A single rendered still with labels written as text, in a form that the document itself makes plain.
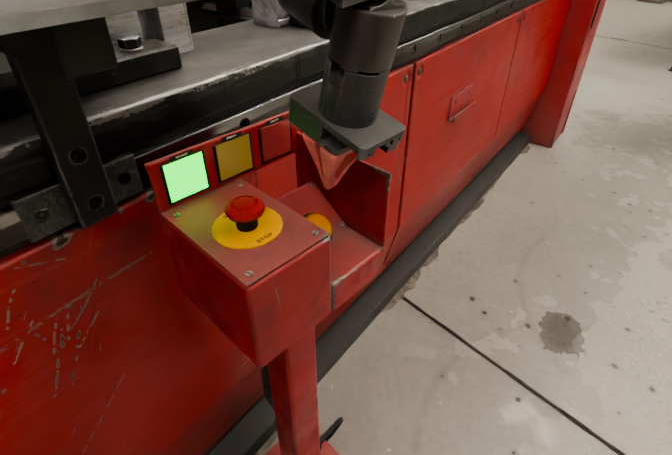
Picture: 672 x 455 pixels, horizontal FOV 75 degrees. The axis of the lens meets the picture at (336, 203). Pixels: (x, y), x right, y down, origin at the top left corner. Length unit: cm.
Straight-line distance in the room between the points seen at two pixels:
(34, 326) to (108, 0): 36
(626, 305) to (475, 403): 66
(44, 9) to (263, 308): 28
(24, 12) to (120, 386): 51
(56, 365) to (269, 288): 30
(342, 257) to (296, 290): 10
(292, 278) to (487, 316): 110
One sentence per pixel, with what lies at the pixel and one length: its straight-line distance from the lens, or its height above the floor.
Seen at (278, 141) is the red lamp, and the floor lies 81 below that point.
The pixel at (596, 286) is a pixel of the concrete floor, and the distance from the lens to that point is 172.
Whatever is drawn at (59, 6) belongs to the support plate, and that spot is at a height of 100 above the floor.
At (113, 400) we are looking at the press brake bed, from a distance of 72.
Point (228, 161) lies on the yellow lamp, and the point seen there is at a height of 81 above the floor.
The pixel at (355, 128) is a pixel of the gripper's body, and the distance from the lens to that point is 40.
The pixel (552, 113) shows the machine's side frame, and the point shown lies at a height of 18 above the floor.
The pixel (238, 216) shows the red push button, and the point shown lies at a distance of 43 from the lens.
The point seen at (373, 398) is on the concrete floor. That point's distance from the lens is 124.
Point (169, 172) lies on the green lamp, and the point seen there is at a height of 82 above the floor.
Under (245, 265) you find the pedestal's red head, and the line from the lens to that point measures 41.
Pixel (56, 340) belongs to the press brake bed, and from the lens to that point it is 61.
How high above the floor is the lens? 105
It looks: 35 degrees down
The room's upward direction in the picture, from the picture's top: straight up
